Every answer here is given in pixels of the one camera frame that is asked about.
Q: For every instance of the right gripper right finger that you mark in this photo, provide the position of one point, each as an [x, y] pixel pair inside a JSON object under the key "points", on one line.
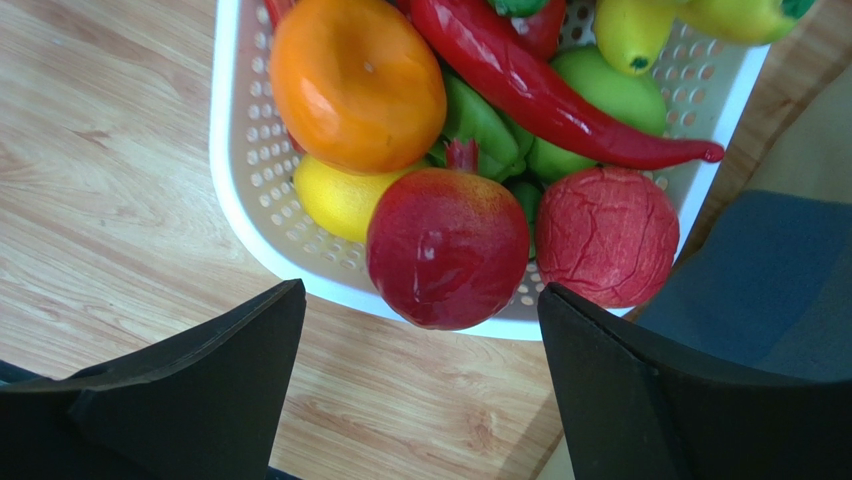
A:
{"points": [[637, 405]]}

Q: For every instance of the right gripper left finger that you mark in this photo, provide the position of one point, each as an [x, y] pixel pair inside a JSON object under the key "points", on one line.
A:
{"points": [[202, 404]]}

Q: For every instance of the red pomegranate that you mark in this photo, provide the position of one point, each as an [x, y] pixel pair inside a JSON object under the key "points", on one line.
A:
{"points": [[446, 247]]}

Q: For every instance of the yellow banana bunch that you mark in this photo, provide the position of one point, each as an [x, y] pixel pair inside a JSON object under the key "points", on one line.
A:
{"points": [[630, 35]]}

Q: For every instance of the wrinkled red fruit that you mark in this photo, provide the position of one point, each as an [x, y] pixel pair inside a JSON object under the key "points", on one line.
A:
{"points": [[607, 233]]}

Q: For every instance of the blue yellow checked pillow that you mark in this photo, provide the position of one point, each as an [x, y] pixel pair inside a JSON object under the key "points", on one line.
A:
{"points": [[770, 289]]}

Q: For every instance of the yellow lemon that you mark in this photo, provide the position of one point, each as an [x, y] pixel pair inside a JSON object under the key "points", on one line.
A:
{"points": [[340, 202]]}

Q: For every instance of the long red chili pepper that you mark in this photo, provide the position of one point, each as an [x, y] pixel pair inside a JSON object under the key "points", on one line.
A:
{"points": [[485, 50]]}

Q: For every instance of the green leafy vegetable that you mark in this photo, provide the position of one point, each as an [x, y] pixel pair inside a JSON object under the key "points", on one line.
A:
{"points": [[484, 152]]}

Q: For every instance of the green apple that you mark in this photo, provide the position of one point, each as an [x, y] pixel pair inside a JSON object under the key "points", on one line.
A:
{"points": [[634, 100]]}

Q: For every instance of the orange persimmon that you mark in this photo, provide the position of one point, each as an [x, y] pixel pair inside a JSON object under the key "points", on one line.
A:
{"points": [[356, 85]]}

